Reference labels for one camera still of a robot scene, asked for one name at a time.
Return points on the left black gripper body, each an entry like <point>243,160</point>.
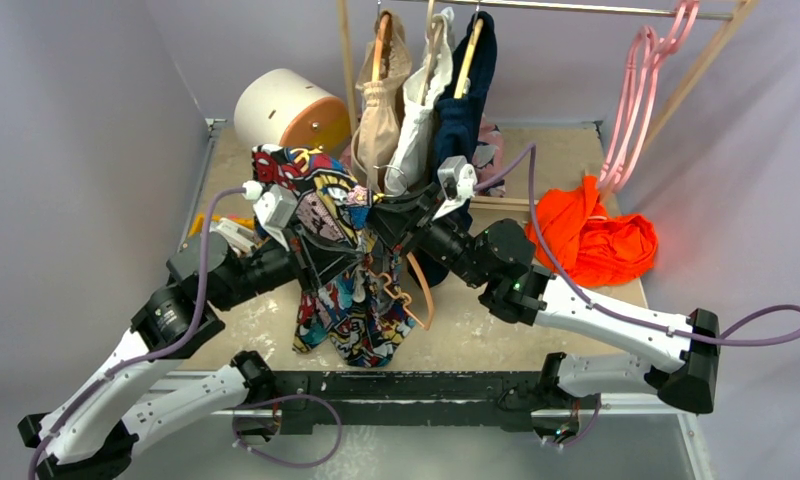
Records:
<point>291,239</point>

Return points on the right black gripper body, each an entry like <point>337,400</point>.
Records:
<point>415,220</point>

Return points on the wooden hanger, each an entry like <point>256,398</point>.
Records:
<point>411,285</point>

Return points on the colourful comic print shorts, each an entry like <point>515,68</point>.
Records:
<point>352,310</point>

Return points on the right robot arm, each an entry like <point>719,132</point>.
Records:
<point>672,356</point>

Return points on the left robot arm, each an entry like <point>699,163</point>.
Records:
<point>99,430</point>

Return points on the beige hanging shorts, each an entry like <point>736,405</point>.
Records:
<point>380,83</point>

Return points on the navy hanging shorts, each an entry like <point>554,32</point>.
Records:
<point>460,108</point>

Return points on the white hanging shorts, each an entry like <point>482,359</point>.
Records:
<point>409,165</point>

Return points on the pink plastic hanger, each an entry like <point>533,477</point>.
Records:
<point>647,53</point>

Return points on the pink patterned garment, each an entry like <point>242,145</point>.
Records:
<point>488,155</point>

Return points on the orange garment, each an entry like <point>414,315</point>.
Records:
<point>594,247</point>

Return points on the white round drawer cabinet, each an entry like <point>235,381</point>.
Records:
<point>283,108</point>

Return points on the wooden clothes rack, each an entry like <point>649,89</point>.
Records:
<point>732,21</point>

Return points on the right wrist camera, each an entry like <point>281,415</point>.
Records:
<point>458,179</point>

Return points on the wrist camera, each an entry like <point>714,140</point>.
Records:
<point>273,207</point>
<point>458,179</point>

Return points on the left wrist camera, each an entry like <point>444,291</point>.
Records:
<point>273,207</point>

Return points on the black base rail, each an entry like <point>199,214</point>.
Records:
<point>513,401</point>

